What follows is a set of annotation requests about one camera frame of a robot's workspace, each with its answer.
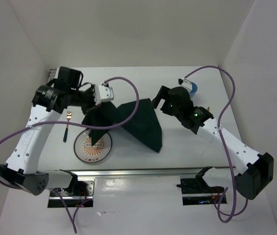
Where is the light blue plastic cup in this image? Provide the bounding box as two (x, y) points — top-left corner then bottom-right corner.
(189, 82), (198, 100)

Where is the dark green cloth napkin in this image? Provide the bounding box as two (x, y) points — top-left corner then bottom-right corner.
(82, 98), (162, 153)

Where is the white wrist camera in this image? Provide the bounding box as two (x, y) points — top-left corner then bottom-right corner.
(178, 78), (192, 93)
(94, 83), (114, 105)

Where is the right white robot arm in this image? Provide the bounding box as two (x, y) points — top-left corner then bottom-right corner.
(151, 86), (274, 200)

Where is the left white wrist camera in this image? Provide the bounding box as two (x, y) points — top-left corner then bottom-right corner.
(94, 83), (114, 105)

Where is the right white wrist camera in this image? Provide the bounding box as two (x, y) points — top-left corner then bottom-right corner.
(178, 78), (192, 93)

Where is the purple cable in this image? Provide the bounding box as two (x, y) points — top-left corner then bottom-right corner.
(0, 76), (139, 234)
(182, 65), (249, 223)

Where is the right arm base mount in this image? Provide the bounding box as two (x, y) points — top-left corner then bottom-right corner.
(176, 166), (225, 206)

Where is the orange patterned plate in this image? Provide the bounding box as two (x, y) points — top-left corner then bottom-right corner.
(73, 130), (113, 164)

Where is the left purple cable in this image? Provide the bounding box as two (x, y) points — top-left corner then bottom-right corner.
(0, 76), (139, 234)

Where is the gold fork black handle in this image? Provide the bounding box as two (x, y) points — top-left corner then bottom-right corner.
(63, 111), (72, 142)

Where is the aluminium frame rail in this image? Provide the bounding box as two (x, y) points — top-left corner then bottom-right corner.
(47, 68), (237, 178)

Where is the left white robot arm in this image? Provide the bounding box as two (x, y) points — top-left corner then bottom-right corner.
(0, 67), (101, 195)

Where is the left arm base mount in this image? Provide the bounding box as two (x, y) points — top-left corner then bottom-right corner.
(47, 177), (95, 208)

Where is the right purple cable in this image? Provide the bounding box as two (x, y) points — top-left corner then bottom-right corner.
(182, 65), (249, 223)

